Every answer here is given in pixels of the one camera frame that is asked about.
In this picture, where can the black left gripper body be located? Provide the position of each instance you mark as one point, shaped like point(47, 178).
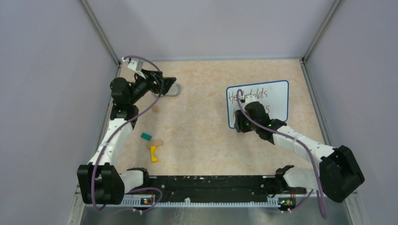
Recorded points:
point(142, 85)

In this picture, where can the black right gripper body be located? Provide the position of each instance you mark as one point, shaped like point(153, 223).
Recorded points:
point(242, 125)

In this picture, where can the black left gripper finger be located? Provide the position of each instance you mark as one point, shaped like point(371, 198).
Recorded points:
point(156, 74)
point(166, 84)

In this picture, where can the grey oval whiteboard eraser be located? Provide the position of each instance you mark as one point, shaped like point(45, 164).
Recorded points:
point(174, 90)

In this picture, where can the blue-framed small whiteboard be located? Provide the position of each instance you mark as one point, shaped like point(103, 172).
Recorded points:
point(273, 95)

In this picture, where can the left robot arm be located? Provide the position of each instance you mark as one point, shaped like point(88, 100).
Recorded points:
point(99, 181)

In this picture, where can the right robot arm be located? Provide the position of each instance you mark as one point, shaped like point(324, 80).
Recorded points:
point(335, 171)

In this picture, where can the teal block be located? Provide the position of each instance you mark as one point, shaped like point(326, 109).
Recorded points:
point(146, 136)

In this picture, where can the tan wooden block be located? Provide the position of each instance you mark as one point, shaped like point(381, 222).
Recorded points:
point(156, 142)

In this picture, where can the yellow toy block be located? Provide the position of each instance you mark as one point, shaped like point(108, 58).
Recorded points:
point(152, 152)

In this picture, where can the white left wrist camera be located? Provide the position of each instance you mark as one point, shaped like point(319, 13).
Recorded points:
point(135, 65)

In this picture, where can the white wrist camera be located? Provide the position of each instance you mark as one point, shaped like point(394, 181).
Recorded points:
point(248, 99)
point(135, 65)

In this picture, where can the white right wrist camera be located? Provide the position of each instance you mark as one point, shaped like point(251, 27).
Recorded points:
point(248, 99)

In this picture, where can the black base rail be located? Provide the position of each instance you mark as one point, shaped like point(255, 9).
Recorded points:
point(218, 189)

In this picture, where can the left aluminium corner post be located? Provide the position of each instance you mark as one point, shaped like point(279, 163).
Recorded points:
point(99, 30)

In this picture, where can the aluminium corner post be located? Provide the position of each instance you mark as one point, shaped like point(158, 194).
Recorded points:
point(99, 30)
point(322, 29)

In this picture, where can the white slotted cable duct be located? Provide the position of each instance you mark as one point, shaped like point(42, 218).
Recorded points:
point(136, 202)

